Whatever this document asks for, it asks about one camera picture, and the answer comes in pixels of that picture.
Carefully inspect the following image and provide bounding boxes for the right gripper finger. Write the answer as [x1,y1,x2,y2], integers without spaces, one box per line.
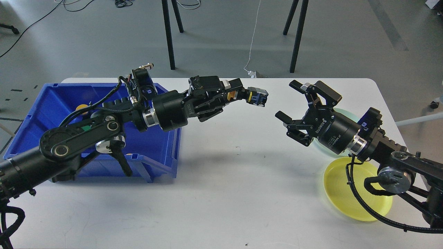
[289,80,342,108]
[275,111,305,132]

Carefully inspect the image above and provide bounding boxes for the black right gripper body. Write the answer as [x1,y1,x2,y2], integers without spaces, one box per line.
[286,91,360,154]

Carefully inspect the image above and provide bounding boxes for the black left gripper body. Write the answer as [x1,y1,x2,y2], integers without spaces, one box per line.
[152,76,228,132]

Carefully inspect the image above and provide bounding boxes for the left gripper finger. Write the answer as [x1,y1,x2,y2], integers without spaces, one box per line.
[221,79,245,101]

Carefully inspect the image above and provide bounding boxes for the yellow button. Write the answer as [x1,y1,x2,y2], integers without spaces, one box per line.
[225,87,269,107]
[75,104,90,116]

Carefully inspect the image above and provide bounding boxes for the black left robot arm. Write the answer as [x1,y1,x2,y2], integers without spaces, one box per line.
[1,63,256,203]

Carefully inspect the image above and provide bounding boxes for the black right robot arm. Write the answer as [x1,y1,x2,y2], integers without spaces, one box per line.
[275,80,443,234]

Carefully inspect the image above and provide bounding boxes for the pale green plate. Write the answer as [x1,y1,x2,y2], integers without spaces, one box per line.
[312,108,360,158]

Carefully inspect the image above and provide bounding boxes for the yellow plate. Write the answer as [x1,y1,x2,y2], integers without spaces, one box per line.
[323,157,393,222]

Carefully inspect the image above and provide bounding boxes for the blue plastic bin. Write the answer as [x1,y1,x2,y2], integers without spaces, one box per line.
[3,83,181,183]

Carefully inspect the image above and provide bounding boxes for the black stand legs right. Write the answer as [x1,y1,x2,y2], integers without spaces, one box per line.
[283,0,309,73]

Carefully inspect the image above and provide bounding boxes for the black stand legs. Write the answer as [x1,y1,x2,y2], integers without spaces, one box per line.
[161,0,184,70]
[283,0,309,73]

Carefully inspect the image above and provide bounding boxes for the black stand legs left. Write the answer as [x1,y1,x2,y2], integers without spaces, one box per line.
[161,0,184,70]

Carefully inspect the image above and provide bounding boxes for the white cable on floor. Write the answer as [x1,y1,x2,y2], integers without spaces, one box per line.
[244,0,262,79]

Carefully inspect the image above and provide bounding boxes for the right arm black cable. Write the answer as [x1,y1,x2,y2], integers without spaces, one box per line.
[345,157,443,234]

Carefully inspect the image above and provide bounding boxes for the black cable on floor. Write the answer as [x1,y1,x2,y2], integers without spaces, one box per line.
[0,0,96,58]

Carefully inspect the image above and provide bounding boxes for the left arm black cable loom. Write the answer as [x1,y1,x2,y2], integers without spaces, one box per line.
[0,204,26,249]

